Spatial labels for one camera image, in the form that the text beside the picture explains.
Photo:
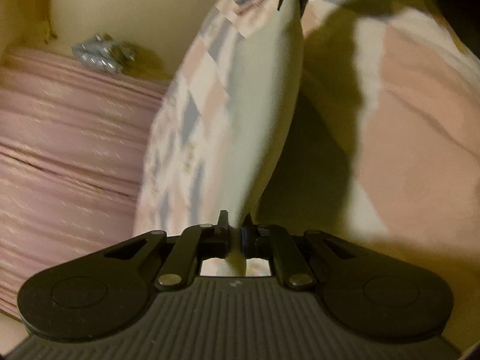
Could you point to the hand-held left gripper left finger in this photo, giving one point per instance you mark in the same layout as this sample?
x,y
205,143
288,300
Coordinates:
x,y
224,232

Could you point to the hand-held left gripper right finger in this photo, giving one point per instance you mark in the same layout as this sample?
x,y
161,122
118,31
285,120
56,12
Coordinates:
x,y
246,238

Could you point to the light green garment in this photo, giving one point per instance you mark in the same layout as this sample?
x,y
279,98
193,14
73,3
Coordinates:
x,y
262,101

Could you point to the checkered patchwork quilt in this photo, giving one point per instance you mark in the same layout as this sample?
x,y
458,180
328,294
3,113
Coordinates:
x,y
412,120

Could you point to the pink curtain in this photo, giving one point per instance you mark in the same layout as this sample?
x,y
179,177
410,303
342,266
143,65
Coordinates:
x,y
67,138

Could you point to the silvery fabric bundle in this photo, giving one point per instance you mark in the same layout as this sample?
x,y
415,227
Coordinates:
x,y
101,54

